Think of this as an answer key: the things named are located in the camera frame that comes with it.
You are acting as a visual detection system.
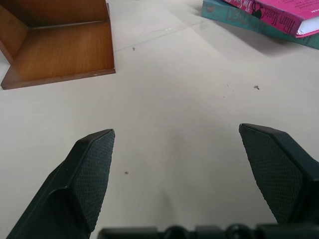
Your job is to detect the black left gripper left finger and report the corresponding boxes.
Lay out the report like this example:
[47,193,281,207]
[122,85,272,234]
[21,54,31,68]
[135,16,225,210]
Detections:
[5,128,116,239]

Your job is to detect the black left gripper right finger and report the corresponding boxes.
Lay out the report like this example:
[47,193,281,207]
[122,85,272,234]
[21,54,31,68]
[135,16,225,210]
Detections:
[238,123,319,224]

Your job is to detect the wooden book stand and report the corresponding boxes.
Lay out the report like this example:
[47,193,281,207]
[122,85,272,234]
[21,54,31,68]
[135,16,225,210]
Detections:
[0,0,117,90]

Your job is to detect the teal paperback book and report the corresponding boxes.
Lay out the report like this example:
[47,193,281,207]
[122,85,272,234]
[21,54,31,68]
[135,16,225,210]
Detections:
[201,0,319,50]

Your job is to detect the pink paperback book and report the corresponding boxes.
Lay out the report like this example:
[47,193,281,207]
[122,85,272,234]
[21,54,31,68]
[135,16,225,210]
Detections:
[222,0,319,38]

